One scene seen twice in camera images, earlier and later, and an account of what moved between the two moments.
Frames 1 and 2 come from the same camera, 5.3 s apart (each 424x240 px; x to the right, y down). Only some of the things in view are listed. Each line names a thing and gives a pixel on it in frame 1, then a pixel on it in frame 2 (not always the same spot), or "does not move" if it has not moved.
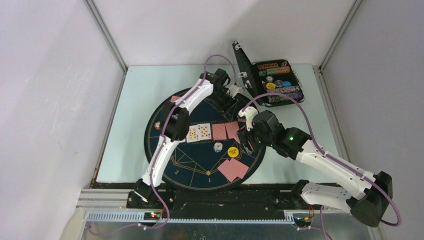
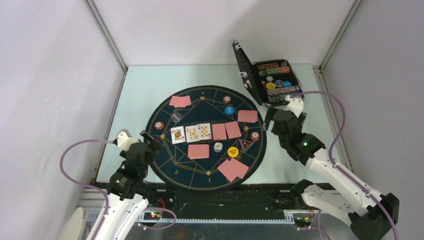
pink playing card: (245, 140) to (198, 151)
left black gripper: (227, 110) to (154, 141)
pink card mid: (219, 132) does not move
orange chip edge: (157, 125) does not move
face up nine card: (193, 134) does not move
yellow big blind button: (232, 152) does not move
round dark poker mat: (211, 156) does not move
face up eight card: (203, 131) does not move
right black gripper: (250, 132) to (269, 117)
